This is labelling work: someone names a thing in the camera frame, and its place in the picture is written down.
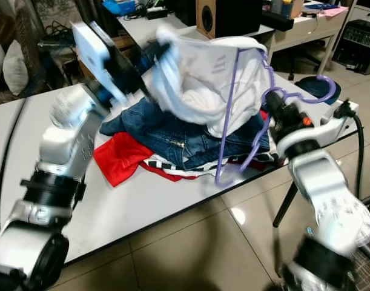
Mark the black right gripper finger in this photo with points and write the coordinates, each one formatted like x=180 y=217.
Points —
x=277 y=104

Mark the purple clothes hanger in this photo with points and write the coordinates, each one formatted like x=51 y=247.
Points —
x=315 y=97

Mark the white shirt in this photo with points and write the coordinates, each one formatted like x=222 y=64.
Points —
x=209 y=79

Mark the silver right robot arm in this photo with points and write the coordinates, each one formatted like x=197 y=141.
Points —
x=330 y=200

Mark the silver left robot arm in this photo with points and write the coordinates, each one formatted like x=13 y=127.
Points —
x=63 y=139

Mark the blue round stool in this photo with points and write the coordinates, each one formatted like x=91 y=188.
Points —
x=309 y=83

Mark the blue plastic case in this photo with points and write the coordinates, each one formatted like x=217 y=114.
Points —
x=118 y=7

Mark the blue jeans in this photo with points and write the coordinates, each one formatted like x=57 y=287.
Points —
x=166 y=142

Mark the black table leg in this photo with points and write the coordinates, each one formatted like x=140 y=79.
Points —
x=284 y=206

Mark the black bar speaker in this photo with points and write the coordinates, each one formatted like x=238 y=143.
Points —
x=277 y=21

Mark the brown black loudspeaker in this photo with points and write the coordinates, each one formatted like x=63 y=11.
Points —
x=233 y=18

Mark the red cloth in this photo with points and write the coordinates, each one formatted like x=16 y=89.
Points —
x=115 y=160

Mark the black audio equipment rack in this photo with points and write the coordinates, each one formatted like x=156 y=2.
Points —
x=357 y=45

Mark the brown wicker chair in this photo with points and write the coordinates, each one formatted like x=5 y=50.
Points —
x=38 y=60

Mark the pink paper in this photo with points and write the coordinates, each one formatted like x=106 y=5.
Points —
x=333 y=11

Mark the black white checkered cloth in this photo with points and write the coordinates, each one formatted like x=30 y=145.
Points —
x=184 y=168

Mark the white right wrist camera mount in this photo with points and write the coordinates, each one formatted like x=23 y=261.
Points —
x=330 y=127

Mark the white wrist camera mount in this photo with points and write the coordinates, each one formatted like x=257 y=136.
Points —
x=330 y=127
x=91 y=51

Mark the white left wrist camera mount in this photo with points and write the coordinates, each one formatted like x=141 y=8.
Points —
x=91 y=51

